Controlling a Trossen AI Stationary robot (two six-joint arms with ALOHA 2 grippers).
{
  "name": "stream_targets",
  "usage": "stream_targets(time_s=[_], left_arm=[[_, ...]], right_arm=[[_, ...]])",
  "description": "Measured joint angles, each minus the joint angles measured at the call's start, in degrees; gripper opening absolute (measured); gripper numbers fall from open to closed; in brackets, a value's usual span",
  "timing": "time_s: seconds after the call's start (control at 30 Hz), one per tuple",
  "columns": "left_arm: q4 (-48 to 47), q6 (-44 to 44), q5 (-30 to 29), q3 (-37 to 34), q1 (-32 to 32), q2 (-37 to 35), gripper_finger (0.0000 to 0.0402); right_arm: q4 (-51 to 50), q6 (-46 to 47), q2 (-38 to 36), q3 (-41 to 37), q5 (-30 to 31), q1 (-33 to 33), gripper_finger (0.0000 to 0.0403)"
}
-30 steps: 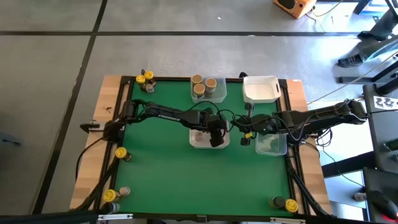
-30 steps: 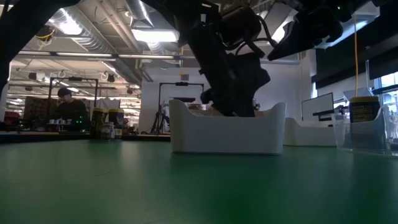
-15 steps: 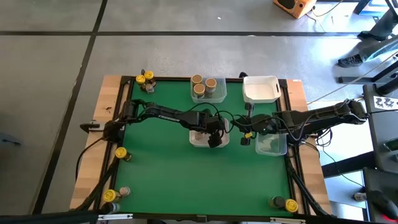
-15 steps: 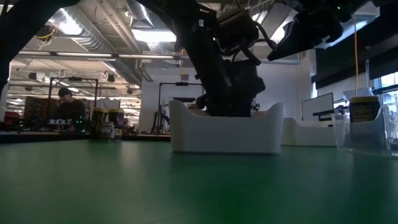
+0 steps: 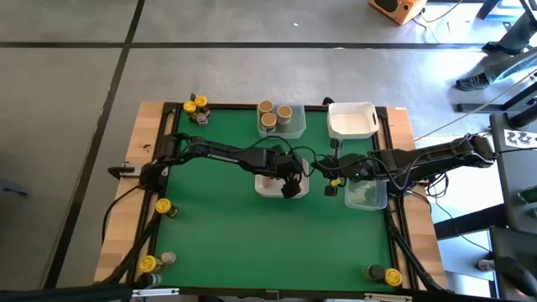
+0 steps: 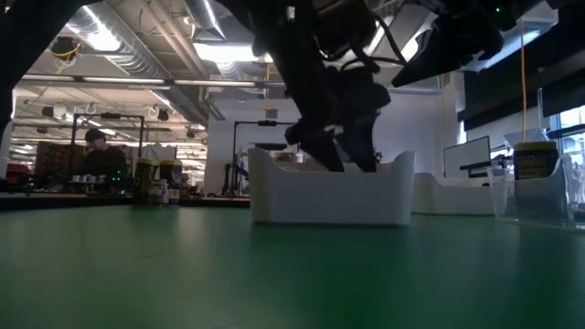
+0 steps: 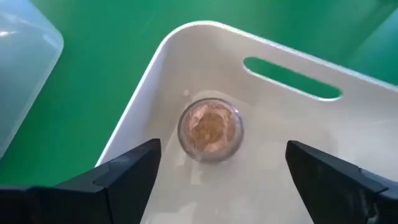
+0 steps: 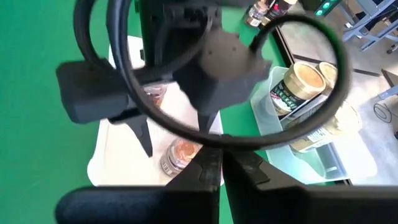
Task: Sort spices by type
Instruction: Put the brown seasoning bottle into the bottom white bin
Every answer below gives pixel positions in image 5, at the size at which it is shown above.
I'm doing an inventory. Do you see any black table frame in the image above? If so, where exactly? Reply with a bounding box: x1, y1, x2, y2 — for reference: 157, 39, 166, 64
125, 102, 420, 294

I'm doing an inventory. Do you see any black cap spice grinder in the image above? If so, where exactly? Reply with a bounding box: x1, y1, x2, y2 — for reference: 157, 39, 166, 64
140, 272, 164, 289
362, 263, 387, 282

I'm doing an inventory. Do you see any black desk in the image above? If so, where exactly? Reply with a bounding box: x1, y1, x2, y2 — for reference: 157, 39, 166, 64
488, 112, 537, 301

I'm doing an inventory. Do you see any orange wooden speaker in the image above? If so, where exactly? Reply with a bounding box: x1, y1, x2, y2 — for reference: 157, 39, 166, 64
368, 0, 429, 26

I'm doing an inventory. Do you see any black cable bundle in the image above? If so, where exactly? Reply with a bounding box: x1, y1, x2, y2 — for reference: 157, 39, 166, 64
385, 209, 450, 293
100, 209, 163, 286

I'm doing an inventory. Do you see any person's shoe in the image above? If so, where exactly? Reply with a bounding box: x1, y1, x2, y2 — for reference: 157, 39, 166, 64
481, 40, 524, 56
455, 71, 492, 92

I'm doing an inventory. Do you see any silver metal bracket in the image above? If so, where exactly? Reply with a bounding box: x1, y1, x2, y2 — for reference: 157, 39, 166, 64
132, 287, 180, 298
363, 292, 414, 302

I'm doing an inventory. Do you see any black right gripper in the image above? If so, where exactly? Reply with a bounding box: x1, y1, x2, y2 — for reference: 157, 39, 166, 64
313, 138, 373, 197

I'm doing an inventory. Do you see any black metal floor bar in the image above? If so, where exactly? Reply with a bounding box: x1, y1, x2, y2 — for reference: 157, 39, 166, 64
434, 204, 507, 241

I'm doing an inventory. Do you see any person's leg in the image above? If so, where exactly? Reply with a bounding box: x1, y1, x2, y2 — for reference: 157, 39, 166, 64
498, 10, 537, 54

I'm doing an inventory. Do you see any white printed paper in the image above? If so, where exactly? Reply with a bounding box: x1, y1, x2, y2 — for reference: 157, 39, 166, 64
503, 128, 537, 148

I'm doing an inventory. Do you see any white plastic bin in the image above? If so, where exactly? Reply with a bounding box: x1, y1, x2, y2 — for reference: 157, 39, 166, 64
254, 158, 311, 200
326, 102, 381, 140

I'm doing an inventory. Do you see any black computer mouse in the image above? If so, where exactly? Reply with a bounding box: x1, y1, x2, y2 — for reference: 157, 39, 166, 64
498, 256, 537, 298

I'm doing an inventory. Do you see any clear plastic bin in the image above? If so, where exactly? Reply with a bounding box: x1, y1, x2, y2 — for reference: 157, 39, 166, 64
256, 103, 307, 139
344, 167, 389, 211

